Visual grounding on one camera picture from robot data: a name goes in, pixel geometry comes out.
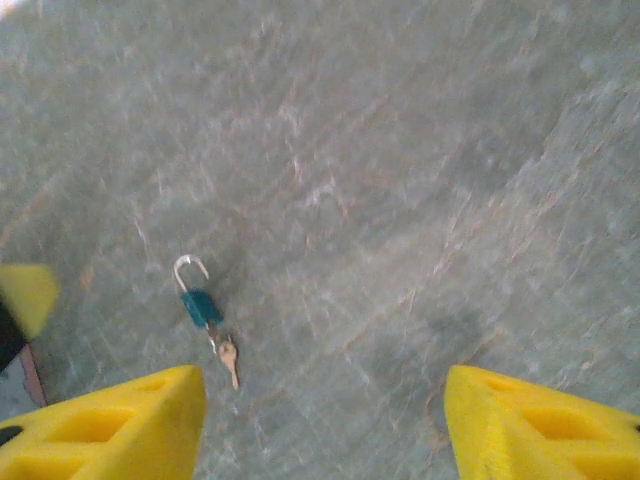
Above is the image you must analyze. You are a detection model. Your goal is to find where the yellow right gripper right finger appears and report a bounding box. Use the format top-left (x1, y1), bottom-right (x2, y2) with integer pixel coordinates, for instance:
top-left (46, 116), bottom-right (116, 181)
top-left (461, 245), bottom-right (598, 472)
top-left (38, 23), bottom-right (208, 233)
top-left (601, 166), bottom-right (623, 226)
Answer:
top-left (443, 364), bottom-right (640, 480)

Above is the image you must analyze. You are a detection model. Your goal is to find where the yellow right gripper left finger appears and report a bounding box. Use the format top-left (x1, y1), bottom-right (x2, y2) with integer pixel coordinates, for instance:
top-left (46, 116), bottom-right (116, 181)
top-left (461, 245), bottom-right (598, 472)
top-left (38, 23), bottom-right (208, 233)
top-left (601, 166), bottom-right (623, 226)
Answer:
top-left (0, 364), bottom-right (208, 480)

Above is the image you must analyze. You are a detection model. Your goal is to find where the small blue padlock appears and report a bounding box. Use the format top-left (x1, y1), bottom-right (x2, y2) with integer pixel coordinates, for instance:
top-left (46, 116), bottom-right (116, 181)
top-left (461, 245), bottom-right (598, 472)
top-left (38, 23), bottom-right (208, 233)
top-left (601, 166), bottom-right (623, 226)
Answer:
top-left (172, 254), bottom-right (226, 331)

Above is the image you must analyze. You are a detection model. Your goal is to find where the pastel cartoon bunny tin box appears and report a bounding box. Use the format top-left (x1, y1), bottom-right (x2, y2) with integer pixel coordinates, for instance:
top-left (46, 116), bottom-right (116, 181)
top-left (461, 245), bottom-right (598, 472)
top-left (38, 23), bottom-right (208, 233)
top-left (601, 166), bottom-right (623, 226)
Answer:
top-left (0, 343), bottom-right (49, 419)

